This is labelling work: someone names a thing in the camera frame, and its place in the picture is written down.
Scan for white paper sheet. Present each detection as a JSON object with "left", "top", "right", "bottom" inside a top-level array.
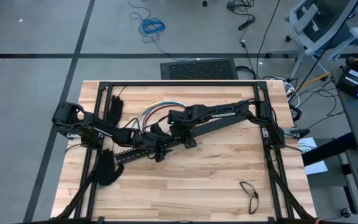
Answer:
[{"left": 297, "top": 136, "right": 329, "bottom": 175}]

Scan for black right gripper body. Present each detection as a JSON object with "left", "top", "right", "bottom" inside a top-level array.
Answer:
[{"left": 168, "top": 123, "right": 196, "bottom": 142}]

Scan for black stand beam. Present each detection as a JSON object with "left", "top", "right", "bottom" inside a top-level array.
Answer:
[{"left": 301, "top": 132, "right": 358, "bottom": 167}]

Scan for coiled blue floor cable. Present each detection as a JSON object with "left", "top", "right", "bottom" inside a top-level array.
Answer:
[{"left": 128, "top": 0, "right": 167, "bottom": 44}]

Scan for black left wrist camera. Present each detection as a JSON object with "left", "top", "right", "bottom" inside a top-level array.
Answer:
[{"left": 150, "top": 123, "right": 171, "bottom": 138}]

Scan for black duct cover strip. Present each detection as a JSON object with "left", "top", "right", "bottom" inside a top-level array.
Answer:
[{"left": 193, "top": 115, "right": 251, "bottom": 138}]

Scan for thin black hanging cable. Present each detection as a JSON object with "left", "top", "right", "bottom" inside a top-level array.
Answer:
[{"left": 255, "top": 0, "right": 282, "bottom": 60}]

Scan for black slotted cable duct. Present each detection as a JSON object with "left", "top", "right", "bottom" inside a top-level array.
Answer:
[{"left": 114, "top": 138, "right": 186, "bottom": 166}]

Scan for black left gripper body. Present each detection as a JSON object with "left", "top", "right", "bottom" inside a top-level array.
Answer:
[{"left": 132, "top": 132, "right": 171, "bottom": 153}]

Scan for black aluminium table frame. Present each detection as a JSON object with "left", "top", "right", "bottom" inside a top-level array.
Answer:
[{"left": 50, "top": 80, "right": 318, "bottom": 224}]

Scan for coloured wire bundle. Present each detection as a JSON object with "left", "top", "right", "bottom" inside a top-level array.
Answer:
[{"left": 138, "top": 101, "right": 186, "bottom": 125}]

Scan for bundle of coloured cables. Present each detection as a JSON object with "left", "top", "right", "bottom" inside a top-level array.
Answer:
[
  {"left": 143, "top": 105, "right": 183, "bottom": 130},
  {"left": 137, "top": 103, "right": 185, "bottom": 125}
]

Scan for black power strip with cable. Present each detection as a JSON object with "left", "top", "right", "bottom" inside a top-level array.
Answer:
[{"left": 227, "top": 0, "right": 257, "bottom": 32}]

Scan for black box device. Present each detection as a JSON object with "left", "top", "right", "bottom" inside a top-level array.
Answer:
[{"left": 336, "top": 67, "right": 358, "bottom": 100}]

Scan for black eyeglasses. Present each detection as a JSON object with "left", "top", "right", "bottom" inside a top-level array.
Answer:
[{"left": 239, "top": 180, "right": 260, "bottom": 215}]

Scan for black perforated floor mat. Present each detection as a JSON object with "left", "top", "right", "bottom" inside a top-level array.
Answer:
[{"left": 160, "top": 58, "right": 239, "bottom": 80}]

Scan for yellow cable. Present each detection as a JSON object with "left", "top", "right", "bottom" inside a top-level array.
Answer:
[{"left": 293, "top": 72, "right": 333, "bottom": 94}]

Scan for thick black hanging cable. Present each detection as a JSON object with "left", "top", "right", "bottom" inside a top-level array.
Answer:
[{"left": 293, "top": 0, "right": 358, "bottom": 93}]

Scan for grey mesh office chair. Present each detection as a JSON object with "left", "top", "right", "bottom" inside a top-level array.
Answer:
[{"left": 284, "top": 0, "right": 358, "bottom": 78}]

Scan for black work glove grey cuff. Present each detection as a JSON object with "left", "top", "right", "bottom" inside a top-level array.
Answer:
[
  {"left": 95, "top": 148, "right": 126, "bottom": 187},
  {"left": 106, "top": 95, "right": 124, "bottom": 127}
]

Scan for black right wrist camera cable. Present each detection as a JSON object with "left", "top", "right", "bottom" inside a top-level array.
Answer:
[{"left": 141, "top": 114, "right": 171, "bottom": 131}]

